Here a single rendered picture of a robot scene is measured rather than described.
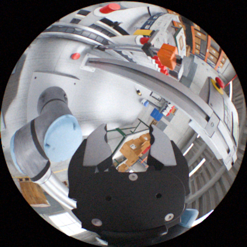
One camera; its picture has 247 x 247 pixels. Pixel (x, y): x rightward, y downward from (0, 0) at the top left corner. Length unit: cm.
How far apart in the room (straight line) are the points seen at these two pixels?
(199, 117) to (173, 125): 760
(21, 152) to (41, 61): 32
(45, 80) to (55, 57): 11
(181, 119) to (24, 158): 792
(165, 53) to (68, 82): 33
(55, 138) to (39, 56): 35
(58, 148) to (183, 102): 26
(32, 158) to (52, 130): 10
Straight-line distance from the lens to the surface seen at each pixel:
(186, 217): 18
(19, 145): 24
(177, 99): 17
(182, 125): 785
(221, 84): 28
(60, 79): 36
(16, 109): 50
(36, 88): 36
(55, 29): 40
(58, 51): 42
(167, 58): 16
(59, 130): 17
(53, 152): 20
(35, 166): 24
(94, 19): 27
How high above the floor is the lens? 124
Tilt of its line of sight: 24 degrees down
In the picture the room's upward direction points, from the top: 131 degrees clockwise
